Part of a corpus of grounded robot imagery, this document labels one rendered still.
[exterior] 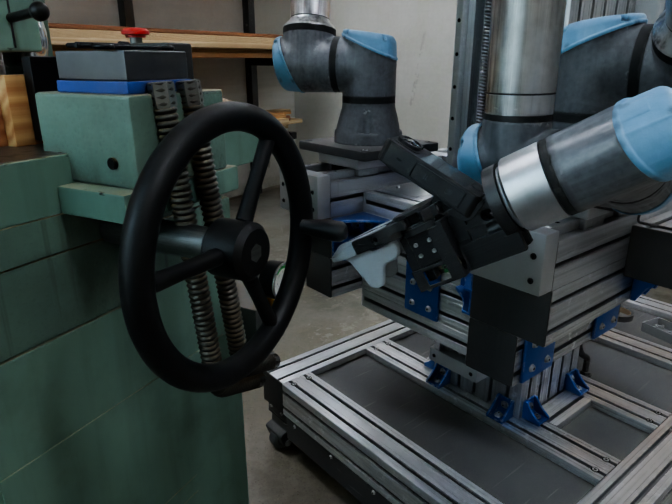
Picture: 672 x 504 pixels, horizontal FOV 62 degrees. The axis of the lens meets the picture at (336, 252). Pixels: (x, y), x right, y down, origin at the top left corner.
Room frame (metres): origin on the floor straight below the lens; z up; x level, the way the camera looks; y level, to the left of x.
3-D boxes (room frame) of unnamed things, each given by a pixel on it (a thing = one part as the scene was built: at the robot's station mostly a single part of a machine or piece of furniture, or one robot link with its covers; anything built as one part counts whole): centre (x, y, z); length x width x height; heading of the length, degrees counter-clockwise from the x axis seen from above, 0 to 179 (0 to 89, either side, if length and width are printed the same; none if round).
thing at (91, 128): (0.62, 0.22, 0.92); 0.15 x 0.13 x 0.09; 153
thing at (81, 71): (0.63, 0.22, 0.99); 0.13 x 0.11 x 0.06; 153
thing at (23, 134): (0.69, 0.32, 0.94); 0.16 x 0.02 x 0.08; 153
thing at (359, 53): (1.26, -0.06, 0.98); 0.13 x 0.12 x 0.14; 75
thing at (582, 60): (0.87, -0.39, 0.98); 0.13 x 0.12 x 0.14; 51
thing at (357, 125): (1.26, -0.07, 0.87); 0.15 x 0.15 x 0.10
